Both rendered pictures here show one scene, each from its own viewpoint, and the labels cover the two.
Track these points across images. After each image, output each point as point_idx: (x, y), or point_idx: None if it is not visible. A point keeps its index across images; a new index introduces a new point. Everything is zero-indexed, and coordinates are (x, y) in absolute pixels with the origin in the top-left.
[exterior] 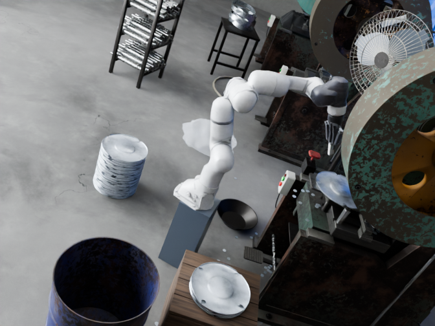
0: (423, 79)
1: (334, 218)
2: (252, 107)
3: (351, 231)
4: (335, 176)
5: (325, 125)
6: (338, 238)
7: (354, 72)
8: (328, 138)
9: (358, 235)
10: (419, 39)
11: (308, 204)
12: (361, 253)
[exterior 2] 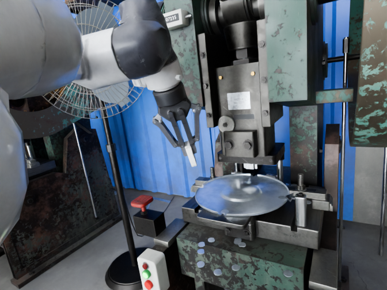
0: None
1: (290, 226)
2: (23, 160)
3: (319, 216)
4: (205, 189)
5: (159, 125)
6: (320, 240)
7: (61, 101)
8: (179, 142)
9: (322, 210)
10: (104, 15)
11: (231, 255)
12: (332, 225)
